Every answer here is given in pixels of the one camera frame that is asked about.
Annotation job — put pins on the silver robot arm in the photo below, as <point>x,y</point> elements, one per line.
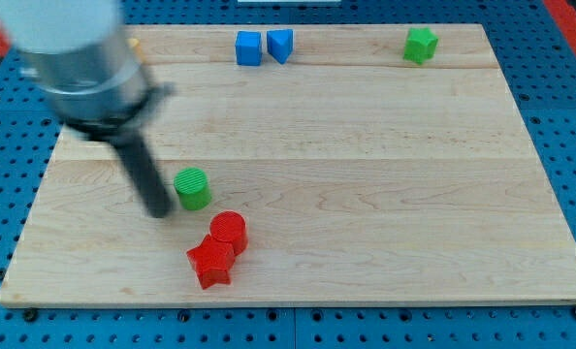
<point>78,53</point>

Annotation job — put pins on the blue cube block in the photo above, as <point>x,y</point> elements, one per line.
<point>248,48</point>

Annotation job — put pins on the blue triangle block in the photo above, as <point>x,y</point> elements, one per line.
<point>280,44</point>

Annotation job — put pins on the red cylinder block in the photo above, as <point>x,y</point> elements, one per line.
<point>230,227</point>

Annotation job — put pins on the green cylinder block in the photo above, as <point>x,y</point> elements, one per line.
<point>192,188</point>

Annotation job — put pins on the red star block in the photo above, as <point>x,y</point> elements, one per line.
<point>212,260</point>

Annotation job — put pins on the wooden board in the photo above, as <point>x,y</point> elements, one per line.
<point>364,180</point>

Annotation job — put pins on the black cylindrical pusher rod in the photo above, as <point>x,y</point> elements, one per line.
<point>138,163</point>

